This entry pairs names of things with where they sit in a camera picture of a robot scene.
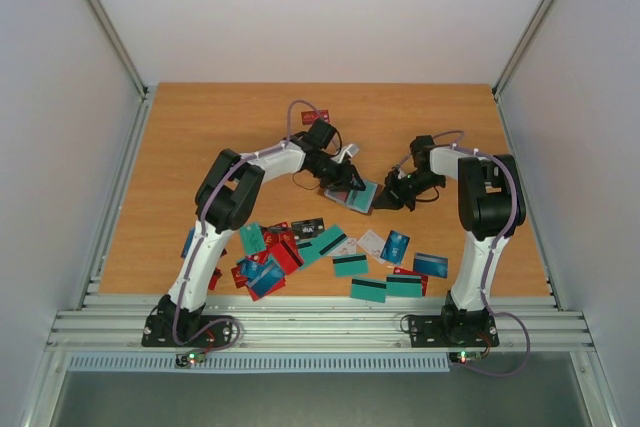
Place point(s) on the white card centre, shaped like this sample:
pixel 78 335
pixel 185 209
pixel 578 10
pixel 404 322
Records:
pixel 347 247

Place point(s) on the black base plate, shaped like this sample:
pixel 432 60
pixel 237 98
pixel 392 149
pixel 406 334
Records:
pixel 191 329
pixel 430 331

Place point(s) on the teal card upper left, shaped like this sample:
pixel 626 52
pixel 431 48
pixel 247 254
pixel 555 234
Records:
pixel 252 239

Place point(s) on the red vip card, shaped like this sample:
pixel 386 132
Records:
pixel 337 196

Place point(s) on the blue card lower pile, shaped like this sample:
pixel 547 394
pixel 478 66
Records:
pixel 264 279

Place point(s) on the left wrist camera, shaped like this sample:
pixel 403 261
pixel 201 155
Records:
pixel 346 152

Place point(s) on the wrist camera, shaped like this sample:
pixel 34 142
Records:
pixel 346 152
pixel 398 171

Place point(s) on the red card black stripe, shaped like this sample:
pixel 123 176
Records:
pixel 214 279
pixel 287 257

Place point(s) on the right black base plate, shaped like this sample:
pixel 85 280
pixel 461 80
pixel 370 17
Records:
pixel 430 331

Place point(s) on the black vip card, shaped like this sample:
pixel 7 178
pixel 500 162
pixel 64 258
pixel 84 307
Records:
pixel 307 229

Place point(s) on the brown leather card holder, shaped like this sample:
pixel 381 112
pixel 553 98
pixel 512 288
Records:
pixel 322 192

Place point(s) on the slotted grey cable duct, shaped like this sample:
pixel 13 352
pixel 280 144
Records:
pixel 260 363

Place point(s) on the red card black stripe left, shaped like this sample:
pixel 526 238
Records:
pixel 214 279

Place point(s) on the red card bottom right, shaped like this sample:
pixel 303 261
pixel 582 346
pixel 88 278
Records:
pixel 424 278

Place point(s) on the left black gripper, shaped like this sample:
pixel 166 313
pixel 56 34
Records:
pixel 344 180

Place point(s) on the white card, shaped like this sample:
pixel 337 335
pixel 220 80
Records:
pixel 372 244
pixel 347 247

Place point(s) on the blue card far left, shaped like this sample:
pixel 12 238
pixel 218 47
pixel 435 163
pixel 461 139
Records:
pixel 187 243

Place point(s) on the lone red card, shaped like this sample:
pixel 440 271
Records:
pixel 310 116

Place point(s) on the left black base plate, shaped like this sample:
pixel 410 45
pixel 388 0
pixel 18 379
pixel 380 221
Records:
pixel 191 329

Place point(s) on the blue card far right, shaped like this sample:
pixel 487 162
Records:
pixel 430 265

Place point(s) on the white card right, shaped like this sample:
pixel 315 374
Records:
pixel 372 244

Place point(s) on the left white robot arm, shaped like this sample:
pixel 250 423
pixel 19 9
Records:
pixel 224 203

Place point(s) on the teal card bottom right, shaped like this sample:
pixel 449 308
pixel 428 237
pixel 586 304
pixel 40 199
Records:
pixel 407 286

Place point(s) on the teal card black stripe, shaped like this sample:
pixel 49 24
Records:
pixel 368 290
pixel 311 250
pixel 361 202
pixel 350 265

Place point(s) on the red card black stripe centre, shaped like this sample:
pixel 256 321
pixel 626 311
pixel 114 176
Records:
pixel 287 257

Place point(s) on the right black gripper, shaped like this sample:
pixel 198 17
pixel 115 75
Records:
pixel 400 190

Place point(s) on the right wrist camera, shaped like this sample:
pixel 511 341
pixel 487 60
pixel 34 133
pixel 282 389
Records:
pixel 398 171

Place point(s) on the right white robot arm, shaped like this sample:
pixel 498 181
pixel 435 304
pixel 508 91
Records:
pixel 490 208

